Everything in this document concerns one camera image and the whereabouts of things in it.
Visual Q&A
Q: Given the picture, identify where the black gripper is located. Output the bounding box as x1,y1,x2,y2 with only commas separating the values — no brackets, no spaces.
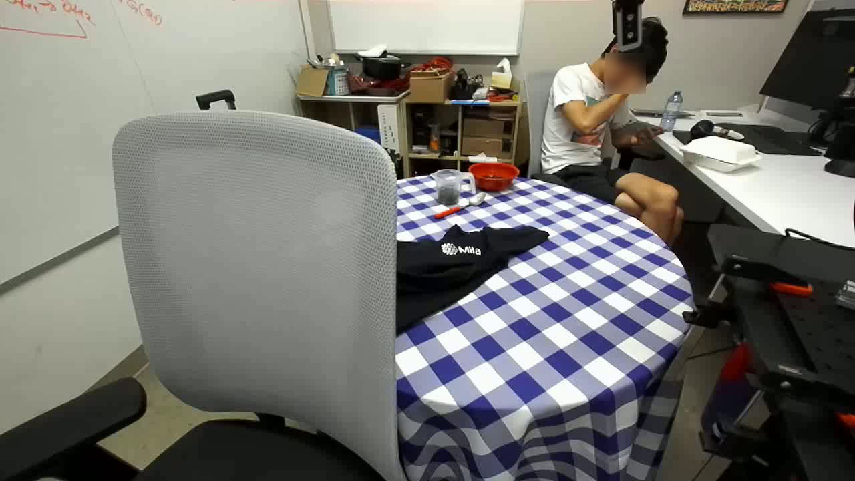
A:
613,0,645,51

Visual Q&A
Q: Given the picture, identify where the black hooded garment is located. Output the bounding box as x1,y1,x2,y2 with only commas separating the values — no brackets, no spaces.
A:
395,226,547,334

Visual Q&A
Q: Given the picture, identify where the grey mesh office chair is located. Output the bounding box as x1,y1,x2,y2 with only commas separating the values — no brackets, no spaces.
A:
0,110,406,481

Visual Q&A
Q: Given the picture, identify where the framed picture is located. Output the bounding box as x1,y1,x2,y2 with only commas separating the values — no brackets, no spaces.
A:
683,0,789,16

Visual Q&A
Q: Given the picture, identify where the plastic water bottle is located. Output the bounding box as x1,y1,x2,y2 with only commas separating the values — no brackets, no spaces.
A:
659,90,683,131

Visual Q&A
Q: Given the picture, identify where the seated person white shirt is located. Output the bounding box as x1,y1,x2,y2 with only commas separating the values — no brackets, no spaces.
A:
540,16,683,242

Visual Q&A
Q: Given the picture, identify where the white styrofoam container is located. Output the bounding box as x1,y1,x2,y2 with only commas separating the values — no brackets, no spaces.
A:
683,137,760,173

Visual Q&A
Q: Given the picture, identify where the black computer monitor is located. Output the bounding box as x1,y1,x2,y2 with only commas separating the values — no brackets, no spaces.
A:
761,8,855,110

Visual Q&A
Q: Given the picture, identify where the red bowl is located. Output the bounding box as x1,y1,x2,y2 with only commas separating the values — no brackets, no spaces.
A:
467,163,518,191

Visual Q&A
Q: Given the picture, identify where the cardboard box on shelf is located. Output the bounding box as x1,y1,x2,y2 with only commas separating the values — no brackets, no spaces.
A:
408,74,451,102

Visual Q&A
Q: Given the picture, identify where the wooden shelf unit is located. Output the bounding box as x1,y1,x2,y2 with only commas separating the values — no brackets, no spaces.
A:
297,59,523,177

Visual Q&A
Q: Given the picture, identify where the clear plastic cup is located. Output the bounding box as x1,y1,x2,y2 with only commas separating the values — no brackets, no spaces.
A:
434,167,463,205

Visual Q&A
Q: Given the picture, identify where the blue white checkered tablecloth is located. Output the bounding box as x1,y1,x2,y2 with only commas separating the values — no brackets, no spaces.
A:
395,177,691,481

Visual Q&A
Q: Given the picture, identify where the black robot mounting cart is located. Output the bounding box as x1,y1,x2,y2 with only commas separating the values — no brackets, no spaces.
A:
699,223,855,481

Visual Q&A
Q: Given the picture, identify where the red handled knife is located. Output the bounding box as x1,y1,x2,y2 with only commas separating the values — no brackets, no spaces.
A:
431,195,486,222

